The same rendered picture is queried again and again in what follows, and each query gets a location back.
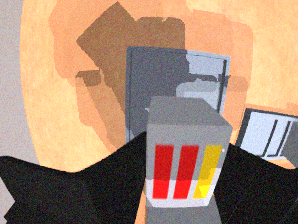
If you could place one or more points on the grey box with red and yellow stripes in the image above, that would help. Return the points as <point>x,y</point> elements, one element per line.
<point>186,144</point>

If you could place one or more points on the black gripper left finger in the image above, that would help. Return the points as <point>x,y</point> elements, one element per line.
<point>107,192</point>

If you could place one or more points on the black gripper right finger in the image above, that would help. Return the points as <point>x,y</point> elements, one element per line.
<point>251,190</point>

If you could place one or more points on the grey wall panel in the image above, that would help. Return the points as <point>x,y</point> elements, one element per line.
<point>15,138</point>

